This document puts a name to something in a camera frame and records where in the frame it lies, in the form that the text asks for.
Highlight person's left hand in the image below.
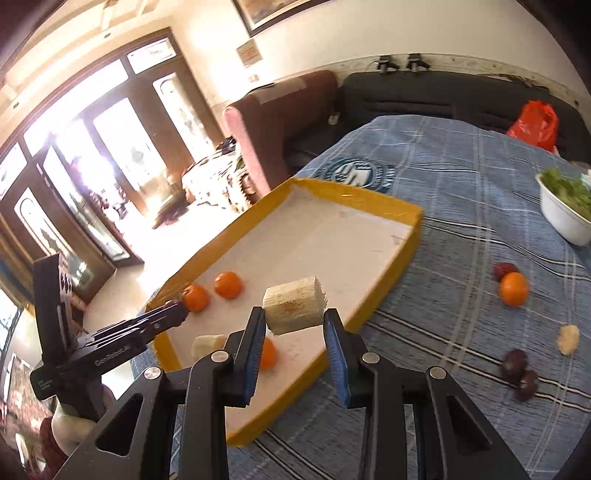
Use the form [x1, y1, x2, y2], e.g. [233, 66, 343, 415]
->
[52, 385, 116, 455]

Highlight patterned cloth covered furniture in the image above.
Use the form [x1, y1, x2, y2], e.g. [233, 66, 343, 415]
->
[182, 143, 254, 213]

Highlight green lettuce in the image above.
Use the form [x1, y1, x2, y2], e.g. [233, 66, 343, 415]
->
[540, 167, 591, 215]

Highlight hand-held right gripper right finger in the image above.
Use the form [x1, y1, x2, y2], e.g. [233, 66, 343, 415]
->
[323, 308, 532, 480]

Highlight person's left forearm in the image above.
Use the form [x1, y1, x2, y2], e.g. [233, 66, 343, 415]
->
[39, 415, 70, 480]

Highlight white bowl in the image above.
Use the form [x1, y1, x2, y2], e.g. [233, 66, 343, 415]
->
[536, 173, 591, 247]

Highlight small wall sign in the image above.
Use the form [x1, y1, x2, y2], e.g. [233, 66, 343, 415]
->
[238, 39, 264, 70]

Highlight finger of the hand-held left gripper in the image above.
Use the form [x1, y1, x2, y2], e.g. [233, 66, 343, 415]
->
[134, 300, 185, 324]
[139, 310, 191, 346]

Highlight yellow cardboard tray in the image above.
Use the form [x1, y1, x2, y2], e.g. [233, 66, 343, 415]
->
[145, 178, 424, 448]

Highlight wooden glass doors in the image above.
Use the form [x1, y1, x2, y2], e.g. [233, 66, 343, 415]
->
[0, 28, 222, 296]

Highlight black sofa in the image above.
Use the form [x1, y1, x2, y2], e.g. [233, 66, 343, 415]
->
[281, 71, 591, 171]

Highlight brown armchair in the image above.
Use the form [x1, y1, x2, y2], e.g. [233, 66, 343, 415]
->
[223, 70, 342, 197]

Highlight red plastic bag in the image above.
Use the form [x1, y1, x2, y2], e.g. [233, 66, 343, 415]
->
[506, 100, 559, 153]

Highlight framed wall picture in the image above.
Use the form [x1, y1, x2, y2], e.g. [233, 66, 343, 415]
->
[231, 0, 333, 38]

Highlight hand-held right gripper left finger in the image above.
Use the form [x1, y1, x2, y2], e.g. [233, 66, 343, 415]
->
[51, 307, 269, 480]

